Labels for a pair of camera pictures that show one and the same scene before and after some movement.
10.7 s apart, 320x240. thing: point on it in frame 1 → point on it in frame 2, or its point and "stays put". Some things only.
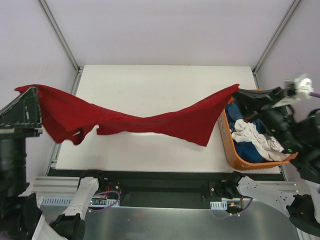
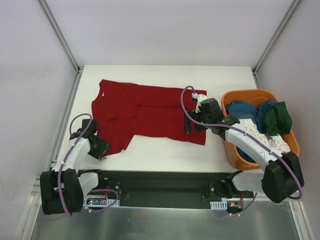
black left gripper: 19,128 → 101,151
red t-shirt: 63,118 → 122,110
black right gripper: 271,110 → 193,121
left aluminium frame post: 79,69 stays put
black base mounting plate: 164,189 stays put
